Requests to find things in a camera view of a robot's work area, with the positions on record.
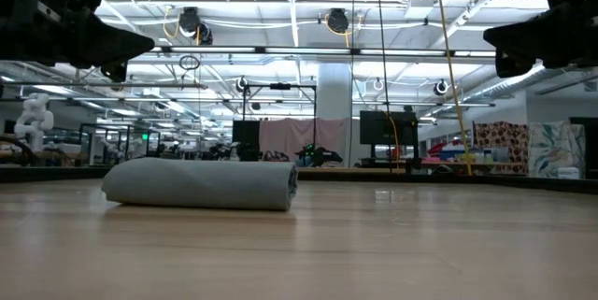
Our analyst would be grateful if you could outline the white container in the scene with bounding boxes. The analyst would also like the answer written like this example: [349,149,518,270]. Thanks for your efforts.
[556,165,581,180]

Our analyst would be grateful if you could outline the grey towel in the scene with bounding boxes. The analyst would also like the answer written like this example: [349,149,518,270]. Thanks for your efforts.
[100,156,300,213]

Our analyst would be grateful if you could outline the black robot with green light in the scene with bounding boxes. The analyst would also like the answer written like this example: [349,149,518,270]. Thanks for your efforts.
[293,142,346,168]

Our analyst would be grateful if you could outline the black coiled cable ring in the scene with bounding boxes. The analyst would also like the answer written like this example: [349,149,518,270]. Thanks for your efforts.
[178,53,202,72]

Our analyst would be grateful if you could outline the white pillar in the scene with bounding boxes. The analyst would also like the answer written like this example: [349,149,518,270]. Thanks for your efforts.
[317,62,353,121]

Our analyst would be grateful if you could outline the long black hanging cable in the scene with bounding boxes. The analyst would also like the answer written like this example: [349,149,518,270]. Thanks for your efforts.
[374,0,394,173]

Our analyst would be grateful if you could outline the leaf print cloth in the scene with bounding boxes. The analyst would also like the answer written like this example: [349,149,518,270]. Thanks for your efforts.
[526,120,589,179]

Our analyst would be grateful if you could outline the black cabinet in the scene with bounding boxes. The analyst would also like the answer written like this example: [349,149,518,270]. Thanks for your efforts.
[568,116,598,180]

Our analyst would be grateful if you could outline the thick yellow hanging cable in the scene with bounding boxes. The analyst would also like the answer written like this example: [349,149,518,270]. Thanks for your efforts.
[433,0,473,178]

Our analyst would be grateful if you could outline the short yellow cable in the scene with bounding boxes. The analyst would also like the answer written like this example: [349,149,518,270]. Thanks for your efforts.
[387,113,403,161]

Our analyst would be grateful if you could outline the small black monitor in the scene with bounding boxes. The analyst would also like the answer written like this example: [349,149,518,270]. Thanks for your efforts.
[231,119,262,162]

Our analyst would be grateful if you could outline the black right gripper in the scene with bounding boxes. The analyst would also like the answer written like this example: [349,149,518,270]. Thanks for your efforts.
[482,0,598,79]

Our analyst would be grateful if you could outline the pink hanging cloth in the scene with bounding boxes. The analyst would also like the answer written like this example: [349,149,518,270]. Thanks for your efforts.
[258,117,350,164]

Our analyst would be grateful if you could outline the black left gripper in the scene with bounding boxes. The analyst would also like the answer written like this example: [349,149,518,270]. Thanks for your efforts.
[0,0,157,84]

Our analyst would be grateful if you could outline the black cage frame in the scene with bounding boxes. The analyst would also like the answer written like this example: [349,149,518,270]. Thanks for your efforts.
[78,122,163,166]

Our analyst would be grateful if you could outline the black curved hose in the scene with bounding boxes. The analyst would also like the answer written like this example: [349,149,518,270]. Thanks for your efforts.
[0,135,41,166]

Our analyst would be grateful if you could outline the red floral cloth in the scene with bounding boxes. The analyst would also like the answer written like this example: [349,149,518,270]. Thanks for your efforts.
[473,121,530,176]

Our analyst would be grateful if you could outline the wide black monitor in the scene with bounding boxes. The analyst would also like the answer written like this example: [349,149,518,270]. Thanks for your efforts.
[358,109,420,147]

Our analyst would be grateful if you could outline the black camera stand frame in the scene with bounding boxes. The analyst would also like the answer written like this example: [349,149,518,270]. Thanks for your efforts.
[241,81,319,151]

